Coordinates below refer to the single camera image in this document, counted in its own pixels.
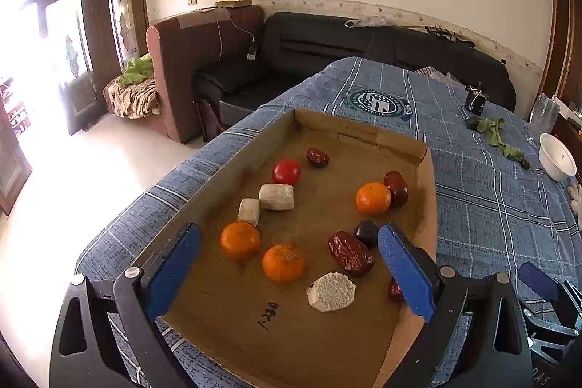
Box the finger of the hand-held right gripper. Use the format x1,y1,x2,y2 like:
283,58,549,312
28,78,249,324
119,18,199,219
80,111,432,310
517,261,582,325

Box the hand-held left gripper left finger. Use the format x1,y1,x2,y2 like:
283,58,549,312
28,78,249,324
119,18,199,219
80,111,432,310
49,222,203,388

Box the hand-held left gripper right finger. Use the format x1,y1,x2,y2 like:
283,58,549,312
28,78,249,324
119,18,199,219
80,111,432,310
377,223,535,388

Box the cardboard box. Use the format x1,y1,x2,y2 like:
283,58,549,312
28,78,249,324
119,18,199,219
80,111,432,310
129,108,438,388

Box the orange mandarin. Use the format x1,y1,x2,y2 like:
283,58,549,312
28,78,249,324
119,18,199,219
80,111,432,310
355,182,392,215
262,243,306,284
220,222,262,261

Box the red tomato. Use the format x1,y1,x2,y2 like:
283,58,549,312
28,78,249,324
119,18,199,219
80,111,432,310
272,159,302,185

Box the dark purple jujube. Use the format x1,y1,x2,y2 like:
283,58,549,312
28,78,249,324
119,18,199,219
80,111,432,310
354,220,382,250

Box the wrinkled red jujube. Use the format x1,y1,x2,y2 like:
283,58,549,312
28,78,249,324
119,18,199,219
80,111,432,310
328,232,376,277

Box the round white yam piece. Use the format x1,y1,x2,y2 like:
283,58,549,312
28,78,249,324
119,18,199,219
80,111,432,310
306,272,356,313

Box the large smooth red jujube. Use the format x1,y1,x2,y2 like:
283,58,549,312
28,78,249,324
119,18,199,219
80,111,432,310
383,170,409,207

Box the small white yam piece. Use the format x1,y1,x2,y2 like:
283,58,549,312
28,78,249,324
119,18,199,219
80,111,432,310
238,198,261,227

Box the white bowl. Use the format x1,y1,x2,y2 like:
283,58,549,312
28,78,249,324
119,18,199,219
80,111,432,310
539,132,578,182

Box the small dark red jujube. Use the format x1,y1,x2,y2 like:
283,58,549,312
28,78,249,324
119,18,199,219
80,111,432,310
306,147,330,169

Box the green leaves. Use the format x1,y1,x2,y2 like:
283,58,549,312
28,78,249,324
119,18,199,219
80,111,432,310
475,116,530,168

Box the dark bag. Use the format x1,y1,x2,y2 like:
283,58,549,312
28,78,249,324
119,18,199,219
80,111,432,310
196,97,226,142

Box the clear plastic jar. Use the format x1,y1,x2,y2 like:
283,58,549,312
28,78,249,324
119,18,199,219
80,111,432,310
527,93,561,135

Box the patterned beige throw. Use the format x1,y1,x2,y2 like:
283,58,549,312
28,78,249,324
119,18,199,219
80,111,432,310
104,77,162,119

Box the black clip device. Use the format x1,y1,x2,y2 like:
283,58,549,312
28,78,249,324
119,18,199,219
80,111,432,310
465,83,489,115

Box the wooden shelf cabinet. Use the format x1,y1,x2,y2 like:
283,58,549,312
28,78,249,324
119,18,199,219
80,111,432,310
0,76,32,216

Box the brown armchair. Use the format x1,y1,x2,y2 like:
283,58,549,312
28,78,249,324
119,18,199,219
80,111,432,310
146,5,265,144

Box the green cloth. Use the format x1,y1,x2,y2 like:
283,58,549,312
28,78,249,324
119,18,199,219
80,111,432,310
119,54,153,86

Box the dark tangled item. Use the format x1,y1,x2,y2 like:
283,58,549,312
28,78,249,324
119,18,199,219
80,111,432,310
425,24,476,49

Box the wooden glass door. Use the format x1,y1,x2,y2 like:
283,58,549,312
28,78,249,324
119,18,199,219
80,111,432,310
18,0,151,134

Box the black leather sofa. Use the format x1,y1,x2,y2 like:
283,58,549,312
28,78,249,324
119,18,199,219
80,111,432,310
195,12,517,143

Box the clear plastic bag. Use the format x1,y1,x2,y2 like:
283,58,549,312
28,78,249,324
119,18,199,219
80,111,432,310
344,16,401,28

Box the white charger cable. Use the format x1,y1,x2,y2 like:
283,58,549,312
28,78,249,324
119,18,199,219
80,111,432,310
217,8,259,61

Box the wooden door frame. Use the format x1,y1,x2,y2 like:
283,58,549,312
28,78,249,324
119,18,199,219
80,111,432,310
541,0,582,107

